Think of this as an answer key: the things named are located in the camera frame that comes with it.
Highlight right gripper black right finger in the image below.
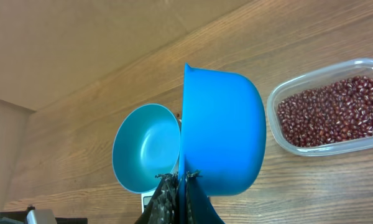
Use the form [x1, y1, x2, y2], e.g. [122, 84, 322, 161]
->
[185, 170, 224, 224]

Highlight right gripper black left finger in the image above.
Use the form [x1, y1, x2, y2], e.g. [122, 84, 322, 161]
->
[135, 172, 179, 224]

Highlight blue plastic measuring scoop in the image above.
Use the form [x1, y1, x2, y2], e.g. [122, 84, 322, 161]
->
[179, 65, 266, 223]

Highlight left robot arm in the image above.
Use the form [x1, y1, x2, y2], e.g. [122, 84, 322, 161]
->
[0, 206, 88, 224]

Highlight white digital kitchen scale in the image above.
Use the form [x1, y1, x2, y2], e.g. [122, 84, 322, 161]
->
[140, 190, 155, 212]

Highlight blue metal bowl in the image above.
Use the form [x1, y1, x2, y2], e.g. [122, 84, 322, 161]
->
[112, 103, 181, 194]

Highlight clear plastic container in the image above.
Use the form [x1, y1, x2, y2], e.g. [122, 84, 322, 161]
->
[267, 58, 373, 157]

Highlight red adzuki beans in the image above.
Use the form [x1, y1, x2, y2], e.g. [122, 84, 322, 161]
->
[277, 76, 373, 147]

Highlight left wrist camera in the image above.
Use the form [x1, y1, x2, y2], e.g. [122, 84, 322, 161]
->
[25, 209, 57, 224]

